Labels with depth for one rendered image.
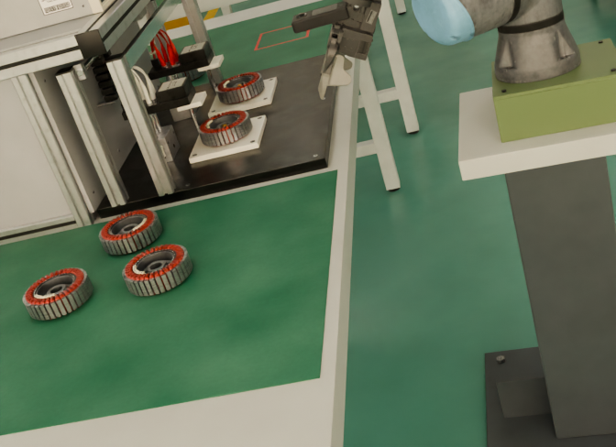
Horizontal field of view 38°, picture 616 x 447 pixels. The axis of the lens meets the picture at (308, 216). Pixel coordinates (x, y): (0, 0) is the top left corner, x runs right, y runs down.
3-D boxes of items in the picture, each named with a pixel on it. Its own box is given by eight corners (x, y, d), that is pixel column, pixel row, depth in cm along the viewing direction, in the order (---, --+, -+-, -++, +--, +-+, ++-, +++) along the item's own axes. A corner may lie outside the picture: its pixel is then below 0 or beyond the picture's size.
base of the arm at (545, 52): (577, 49, 166) (570, -4, 162) (584, 72, 153) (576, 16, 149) (496, 64, 170) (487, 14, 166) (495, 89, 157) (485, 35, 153)
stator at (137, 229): (93, 256, 162) (85, 239, 160) (128, 224, 170) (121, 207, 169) (140, 257, 157) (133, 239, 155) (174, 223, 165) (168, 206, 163)
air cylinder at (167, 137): (181, 146, 194) (171, 124, 192) (173, 160, 188) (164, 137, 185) (159, 151, 195) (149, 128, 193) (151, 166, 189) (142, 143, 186)
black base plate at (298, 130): (339, 59, 224) (337, 50, 223) (327, 168, 168) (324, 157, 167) (166, 102, 233) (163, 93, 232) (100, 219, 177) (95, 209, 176)
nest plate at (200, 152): (267, 119, 194) (265, 114, 194) (258, 147, 181) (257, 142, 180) (203, 135, 197) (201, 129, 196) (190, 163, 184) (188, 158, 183)
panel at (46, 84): (164, 92, 233) (123, -18, 220) (95, 212, 175) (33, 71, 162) (160, 93, 233) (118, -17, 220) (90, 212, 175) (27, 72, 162)
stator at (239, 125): (256, 119, 192) (250, 103, 190) (249, 140, 182) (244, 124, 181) (207, 131, 194) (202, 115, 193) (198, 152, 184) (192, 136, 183)
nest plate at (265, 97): (277, 81, 215) (276, 76, 215) (271, 103, 202) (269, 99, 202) (219, 95, 218) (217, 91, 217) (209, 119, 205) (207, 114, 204)
